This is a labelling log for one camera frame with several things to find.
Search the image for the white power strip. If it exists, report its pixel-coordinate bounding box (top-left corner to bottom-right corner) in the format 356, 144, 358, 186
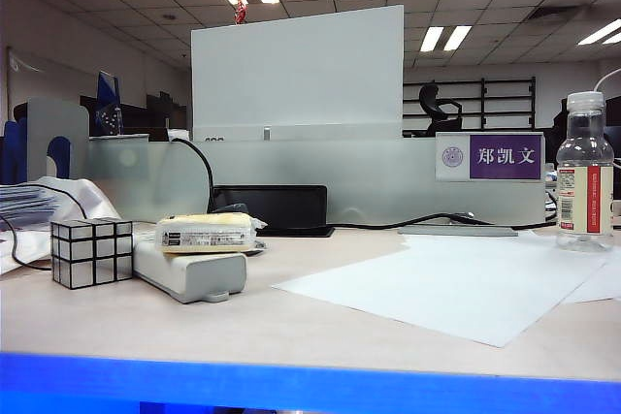
131, 234, 248, 304

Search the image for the black rectangular tray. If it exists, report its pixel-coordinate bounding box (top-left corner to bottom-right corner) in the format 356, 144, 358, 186
212, 184, 336, 239

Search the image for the frosted glass desk partition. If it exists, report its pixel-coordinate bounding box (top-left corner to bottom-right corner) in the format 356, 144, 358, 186
86, 135, 547, 227

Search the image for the dark grey handheld device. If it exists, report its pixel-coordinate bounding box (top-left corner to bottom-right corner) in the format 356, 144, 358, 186
215, 200, 253, 216

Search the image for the white upright board panel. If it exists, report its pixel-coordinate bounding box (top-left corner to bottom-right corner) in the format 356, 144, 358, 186
190, 5, 405, 143

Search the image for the yellow tissue packet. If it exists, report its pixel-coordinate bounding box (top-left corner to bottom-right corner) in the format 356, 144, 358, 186
154, 212, 268, 255

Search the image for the black office chair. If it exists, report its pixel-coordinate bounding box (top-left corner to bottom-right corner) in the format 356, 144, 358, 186
417, 83, 464, 138

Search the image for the large white paper sheet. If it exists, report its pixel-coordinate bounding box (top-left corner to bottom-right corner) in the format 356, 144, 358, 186
271, 234, 607, 348

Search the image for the purple white name plate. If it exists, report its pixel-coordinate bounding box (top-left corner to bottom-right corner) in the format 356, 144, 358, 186
435, 131, 546, 183

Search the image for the white plastic bag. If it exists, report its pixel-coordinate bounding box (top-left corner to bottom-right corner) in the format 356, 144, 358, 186
0, 175, 122, 275

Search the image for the blue crystal trophy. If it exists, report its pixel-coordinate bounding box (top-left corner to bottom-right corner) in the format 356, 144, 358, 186
94, 71, 123, 138

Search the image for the silver mirror puzzle cube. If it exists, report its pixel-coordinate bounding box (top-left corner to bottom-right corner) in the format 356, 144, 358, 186
50, 217, 135, 291

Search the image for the black shelf rack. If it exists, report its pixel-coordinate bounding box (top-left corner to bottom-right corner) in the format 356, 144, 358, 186
402, 76, 538, 133

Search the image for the grey metal bookend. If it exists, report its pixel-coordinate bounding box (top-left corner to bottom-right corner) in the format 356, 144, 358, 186
26, 97, 91, 182

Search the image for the clear plastic bottle red label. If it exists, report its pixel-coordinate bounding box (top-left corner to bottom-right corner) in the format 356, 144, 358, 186
555, 91, 615, 253

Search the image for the blue folder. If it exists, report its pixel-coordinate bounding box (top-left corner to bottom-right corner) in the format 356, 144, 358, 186
0, 120, 72, 186

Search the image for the ceiling light panel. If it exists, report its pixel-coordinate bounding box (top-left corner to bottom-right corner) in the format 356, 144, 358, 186
576, 18, 621, 46

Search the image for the black cable along table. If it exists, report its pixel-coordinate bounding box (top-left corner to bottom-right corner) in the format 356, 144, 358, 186
332, 211, 559, 232

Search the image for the thick black cable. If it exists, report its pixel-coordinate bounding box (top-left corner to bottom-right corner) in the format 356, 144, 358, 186
169, 137, 217, 214

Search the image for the grey flat base plate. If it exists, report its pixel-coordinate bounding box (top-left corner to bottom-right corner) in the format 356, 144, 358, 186
397, 224, 519, 238

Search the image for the thin black cable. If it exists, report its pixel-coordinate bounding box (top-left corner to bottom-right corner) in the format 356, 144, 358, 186
0, 179, 88, 272

